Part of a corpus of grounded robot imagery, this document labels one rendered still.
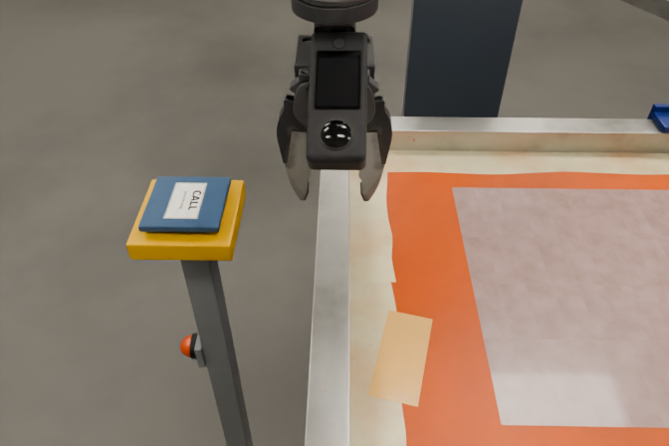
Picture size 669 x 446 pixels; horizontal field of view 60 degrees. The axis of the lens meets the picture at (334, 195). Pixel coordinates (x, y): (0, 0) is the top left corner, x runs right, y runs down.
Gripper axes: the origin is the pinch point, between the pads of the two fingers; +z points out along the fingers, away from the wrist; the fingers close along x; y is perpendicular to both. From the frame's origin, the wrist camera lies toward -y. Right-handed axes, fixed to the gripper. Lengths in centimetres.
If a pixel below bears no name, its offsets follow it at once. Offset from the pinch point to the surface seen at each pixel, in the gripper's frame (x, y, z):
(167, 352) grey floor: 50, 53, 108
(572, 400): -23.0, -14.7, 12.8
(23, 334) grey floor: 95, 59, 108
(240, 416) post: 18, 10, 62
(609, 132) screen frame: -38.8, 25.2, 9.5
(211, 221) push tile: 15.4, 7.8, 11.3
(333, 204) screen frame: 0.4, 9.0, 9.4
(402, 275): -7.9, 0.8, 12.9
